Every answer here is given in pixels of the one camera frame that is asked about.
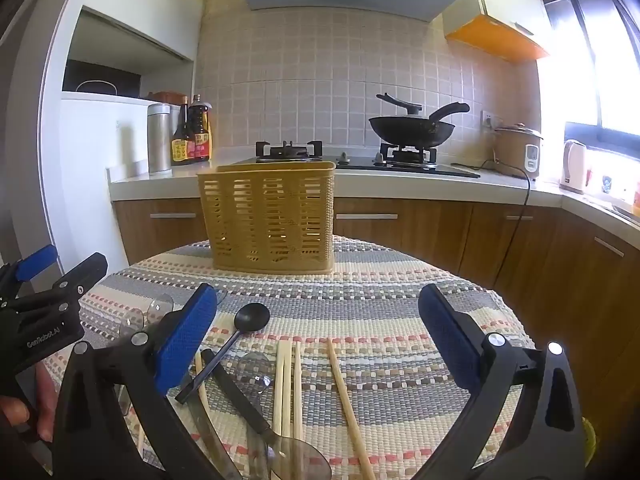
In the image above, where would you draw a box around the person's left hand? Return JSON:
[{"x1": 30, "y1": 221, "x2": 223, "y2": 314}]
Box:
[{"x1": 0, "y1": 363, "x2": 59, "y2": 443}]

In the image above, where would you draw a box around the black gas stove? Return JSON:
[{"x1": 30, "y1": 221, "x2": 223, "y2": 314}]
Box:
[{"x1": 232, "y1": 140, "x2": 481, "y2": 179}]

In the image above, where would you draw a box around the black wok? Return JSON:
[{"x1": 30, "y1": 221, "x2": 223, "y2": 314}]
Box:
[{"x1": 368, "y1": 102, "x2": 471, "y2": 150}]

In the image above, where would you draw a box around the yellow slotted utensil basket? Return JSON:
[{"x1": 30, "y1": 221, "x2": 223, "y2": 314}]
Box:
[{"x1": 196, "y1": 161, "x2": 337, "y2": 275}]

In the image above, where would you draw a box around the red label sauce bottle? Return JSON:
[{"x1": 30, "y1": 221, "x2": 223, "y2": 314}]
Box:
[{"x1": 189, "y1": 94, "x2": 213, "y2": 162}]

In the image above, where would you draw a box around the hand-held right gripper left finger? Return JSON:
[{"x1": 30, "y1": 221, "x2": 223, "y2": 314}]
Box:
[{"x1": 52, "y1": 282, "x2": 236, "y2": 480}]

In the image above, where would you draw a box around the white appliance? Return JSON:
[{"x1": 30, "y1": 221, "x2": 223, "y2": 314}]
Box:
[{"x1": 60, "y1": 91, "x2": 181, "y2": 281}]

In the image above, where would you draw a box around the black box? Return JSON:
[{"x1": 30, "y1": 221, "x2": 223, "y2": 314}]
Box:
[{"x1": 62, "y1": 59, "x2": 143, "y2": 98}]

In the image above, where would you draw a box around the dark sauce bottle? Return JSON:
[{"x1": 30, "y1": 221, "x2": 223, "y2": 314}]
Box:
[{"x1": 171, "y1": 96, "x2": 196, "y2": 167}]

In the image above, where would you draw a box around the window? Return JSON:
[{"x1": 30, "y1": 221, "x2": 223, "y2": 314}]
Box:
[{"x1": 542, "y1": 0, "x2": 640, "y2": 136}]

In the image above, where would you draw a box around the orange wall cabinet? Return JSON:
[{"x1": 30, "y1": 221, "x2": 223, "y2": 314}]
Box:
[{"x1": 442, "y1": 0, "x2": 551, "y2": 64}]

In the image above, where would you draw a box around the black power cord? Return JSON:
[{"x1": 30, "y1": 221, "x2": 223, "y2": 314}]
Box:
[{"x1": 450, "y1": 160, "x2": 531, "y2": 291}]

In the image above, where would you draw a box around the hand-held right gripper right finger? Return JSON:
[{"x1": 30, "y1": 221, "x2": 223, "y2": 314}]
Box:
[{"x1": 405, "y1": 284, "x2": 587, "y2": 480}]

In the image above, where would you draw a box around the beige rice cooker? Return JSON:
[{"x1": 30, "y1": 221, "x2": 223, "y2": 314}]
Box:
[{"x1": 492, "y1": 122, "x2": 544, "y2": 183}]

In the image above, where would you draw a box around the black plastic spoon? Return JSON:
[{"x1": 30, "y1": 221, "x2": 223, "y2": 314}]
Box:
[{"x1": 175, "y1": 302, "x2": 272, "y2": 405}]

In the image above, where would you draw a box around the steel canister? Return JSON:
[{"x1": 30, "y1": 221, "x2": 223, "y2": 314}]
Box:
[{"x1": 147, "y1": 102, "x2": 173, "y2": 176}]

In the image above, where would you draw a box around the white electric kettle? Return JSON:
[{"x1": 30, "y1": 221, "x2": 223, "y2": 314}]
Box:
[{"x1": 560, "y1": 139, "x2": 590, "y2": 195}]

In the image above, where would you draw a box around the yellow object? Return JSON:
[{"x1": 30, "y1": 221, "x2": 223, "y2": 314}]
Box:
[{"x1": 582, "y1": 417, "x2": 598, "y2": 456}]

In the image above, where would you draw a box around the black handled metal spoon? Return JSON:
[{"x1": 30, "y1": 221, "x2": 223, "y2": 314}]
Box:
[{"x1": 201, "y1": 349, "x2": 333, "y2": 480}]

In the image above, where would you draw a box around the clear plastic spoon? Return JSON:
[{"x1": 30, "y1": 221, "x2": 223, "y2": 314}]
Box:
[
  {"x1": 144, "y1": 294, "x2": 176, "y2": 328},
  {"x1": 119, "y1": 310, "x2": 148, "y2": 341},
  {"x1": 234, "y1": 352, "x2": 275, "y2": 480}
]

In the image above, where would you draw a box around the striped woven table mat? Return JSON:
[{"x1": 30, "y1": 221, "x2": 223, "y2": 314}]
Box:
[{"x1": 45, "y1": 235, "x2": 536, "y2": 480}]

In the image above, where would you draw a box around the wooden kitchen counter cabinet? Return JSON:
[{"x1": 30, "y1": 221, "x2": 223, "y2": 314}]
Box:
[{"x1": 107, "y1": 147, "x2": 640, "y2": 431}]

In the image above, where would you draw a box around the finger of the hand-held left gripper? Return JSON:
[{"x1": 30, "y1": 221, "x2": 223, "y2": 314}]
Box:
[
  {"x1": 10, "y1": 252, "x2": 108, "y2": 311},
  {"x1": 0, "y1": 245, "x2": 58, "y2": 306}
]

